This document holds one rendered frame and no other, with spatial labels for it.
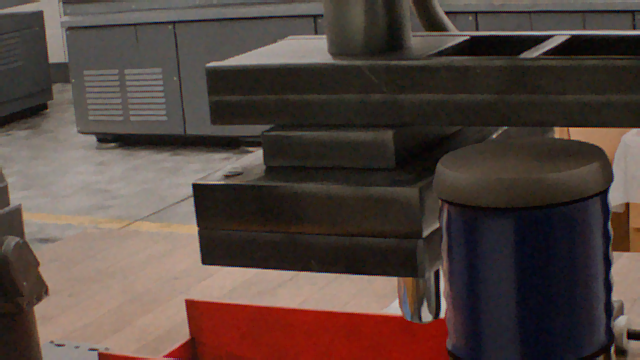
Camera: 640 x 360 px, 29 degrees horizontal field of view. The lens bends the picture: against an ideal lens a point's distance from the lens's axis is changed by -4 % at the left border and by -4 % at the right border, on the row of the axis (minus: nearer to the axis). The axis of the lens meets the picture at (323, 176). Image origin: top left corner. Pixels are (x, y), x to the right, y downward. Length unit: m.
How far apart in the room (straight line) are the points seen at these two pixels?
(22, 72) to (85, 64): 1.34
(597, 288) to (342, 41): 0.29
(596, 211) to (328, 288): 0.89
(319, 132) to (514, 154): 0.26
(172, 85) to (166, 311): 5.18
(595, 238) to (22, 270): 0.68
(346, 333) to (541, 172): 0.66
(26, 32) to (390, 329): 7.12
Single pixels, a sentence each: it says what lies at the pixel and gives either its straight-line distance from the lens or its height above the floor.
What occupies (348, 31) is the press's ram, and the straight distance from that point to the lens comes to 0.54.
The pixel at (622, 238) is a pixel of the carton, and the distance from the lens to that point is 3.28.
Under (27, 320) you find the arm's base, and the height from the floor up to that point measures 0.97.
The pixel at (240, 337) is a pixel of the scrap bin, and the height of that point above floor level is 0.93.
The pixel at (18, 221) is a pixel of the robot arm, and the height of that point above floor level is 1.04.
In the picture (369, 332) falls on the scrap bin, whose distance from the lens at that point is 0.90.
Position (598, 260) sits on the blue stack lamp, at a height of 1.18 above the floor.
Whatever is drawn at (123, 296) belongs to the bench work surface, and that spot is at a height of 0.90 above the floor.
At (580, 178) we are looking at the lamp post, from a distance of 0.26.
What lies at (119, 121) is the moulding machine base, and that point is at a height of 0.15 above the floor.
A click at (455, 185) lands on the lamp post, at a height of 1.19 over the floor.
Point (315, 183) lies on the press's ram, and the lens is 0.50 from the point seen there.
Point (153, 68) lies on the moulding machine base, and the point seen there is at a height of 0.42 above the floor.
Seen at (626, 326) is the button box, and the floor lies 0.92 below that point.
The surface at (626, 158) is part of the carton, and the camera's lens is 2.86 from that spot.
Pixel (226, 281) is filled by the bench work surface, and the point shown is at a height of 0.90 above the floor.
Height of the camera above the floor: 1.26
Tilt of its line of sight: 13 degrees down
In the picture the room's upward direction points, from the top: 6 degrees counter-clockwise
